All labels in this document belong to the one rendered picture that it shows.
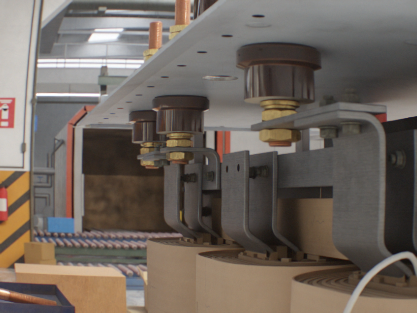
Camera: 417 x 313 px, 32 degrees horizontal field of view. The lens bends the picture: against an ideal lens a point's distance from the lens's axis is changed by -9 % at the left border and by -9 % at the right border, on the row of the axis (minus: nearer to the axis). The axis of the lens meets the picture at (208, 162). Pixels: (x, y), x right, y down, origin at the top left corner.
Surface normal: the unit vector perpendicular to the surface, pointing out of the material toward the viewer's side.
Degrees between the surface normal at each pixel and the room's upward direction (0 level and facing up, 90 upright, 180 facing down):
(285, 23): 180
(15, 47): 90
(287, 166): 90
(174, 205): 90
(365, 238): 95
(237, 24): 180
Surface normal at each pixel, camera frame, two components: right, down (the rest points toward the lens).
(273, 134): -0.08, -0.04
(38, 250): -0.35, -0.04
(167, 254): -0.82, -0.04
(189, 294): -0.54, -0.04
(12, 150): 0.26, -0.04
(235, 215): -0.96, -0.02
